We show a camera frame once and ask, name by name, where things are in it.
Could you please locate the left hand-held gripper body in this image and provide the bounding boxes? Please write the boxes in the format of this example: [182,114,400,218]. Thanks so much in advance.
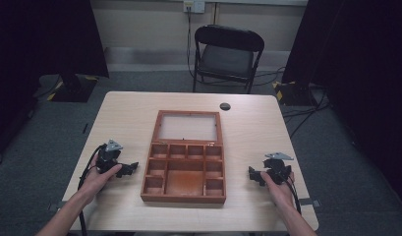
[95,139,125,175]

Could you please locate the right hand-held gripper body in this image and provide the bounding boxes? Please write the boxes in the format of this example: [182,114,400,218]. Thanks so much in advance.
[261,151,295,186]

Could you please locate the person's right hand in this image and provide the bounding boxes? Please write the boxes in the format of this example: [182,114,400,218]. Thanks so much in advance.
[260,170,296,211]

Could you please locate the person's left hand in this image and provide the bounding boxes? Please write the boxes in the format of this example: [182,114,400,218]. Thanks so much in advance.
[78,152,123,202]

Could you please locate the wooden compartment box with glass lid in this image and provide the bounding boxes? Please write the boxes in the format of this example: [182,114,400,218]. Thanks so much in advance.
[140,109,228,205]

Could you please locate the black stand base with yellow stripes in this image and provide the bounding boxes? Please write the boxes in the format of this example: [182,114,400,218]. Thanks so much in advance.
[46,74,100,103]
[271,80,318,107]

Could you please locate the black folding chair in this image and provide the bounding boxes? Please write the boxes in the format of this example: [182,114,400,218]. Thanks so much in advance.
[192,24,266,95]

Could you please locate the dark curtain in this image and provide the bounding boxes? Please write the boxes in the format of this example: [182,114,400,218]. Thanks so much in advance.
[281,0,402,210]
[0,0,110,165]

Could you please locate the left hand-held gripper black cable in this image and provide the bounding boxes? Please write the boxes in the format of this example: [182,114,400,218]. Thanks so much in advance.
[77,145,107,236]

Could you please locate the hand-held gripper black cable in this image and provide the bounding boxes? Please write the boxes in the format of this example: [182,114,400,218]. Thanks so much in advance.
[282,175,303,216]
[77,145,107,236]

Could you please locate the right hand-held gripper black cable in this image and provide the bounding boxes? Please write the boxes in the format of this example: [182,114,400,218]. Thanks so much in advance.
[282,175,303,216]

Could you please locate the grey table bracket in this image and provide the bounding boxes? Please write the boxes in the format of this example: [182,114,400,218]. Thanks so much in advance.
[299,197,322,208]
[46,200,65,211]

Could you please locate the black floor cables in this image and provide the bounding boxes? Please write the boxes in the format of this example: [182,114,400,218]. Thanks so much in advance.
[254,66,331,140]

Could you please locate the black cable from wall socket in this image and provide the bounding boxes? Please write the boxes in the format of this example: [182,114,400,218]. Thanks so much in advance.
[186,7,222,87]

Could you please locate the white wall socket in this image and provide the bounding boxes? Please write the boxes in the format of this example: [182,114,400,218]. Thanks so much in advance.
[183,0,206,15]

